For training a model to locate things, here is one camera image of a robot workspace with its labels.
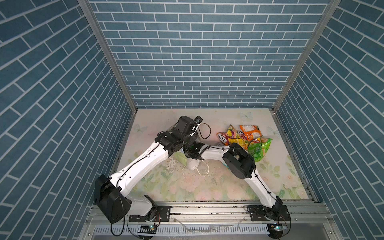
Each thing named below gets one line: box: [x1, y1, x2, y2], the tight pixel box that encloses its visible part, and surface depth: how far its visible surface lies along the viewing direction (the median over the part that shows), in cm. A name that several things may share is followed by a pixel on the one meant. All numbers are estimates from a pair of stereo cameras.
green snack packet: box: [248, 137, 273, 162], surface depth 90 cm
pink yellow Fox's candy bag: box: [216, 123, 240, 146], surface depth 101 cm
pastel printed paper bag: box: [186, 157, 201, 171], surface depth 87 cm
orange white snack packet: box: [240, 124, 263, 141], surface depth 105 cm
